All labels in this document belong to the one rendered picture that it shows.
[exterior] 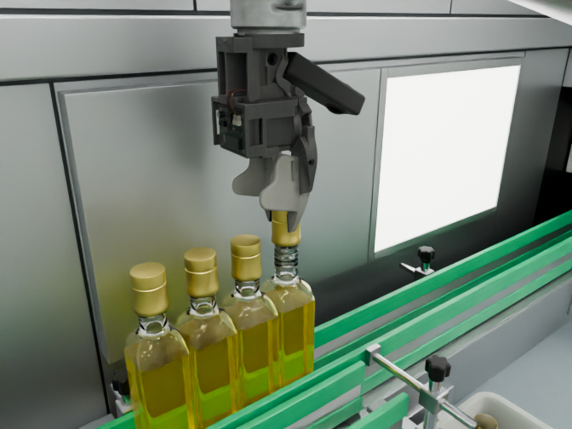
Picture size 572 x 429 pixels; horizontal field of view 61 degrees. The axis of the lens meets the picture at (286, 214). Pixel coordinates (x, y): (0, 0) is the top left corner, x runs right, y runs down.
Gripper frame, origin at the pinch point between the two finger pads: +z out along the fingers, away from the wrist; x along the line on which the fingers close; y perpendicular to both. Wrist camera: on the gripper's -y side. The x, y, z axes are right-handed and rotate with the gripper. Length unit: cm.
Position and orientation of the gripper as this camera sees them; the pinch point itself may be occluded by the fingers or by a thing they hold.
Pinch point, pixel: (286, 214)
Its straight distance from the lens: 56.9
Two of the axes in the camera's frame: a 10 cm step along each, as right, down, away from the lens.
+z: 0.0, 9.3, 3.7
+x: 5.8, 3.0, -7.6
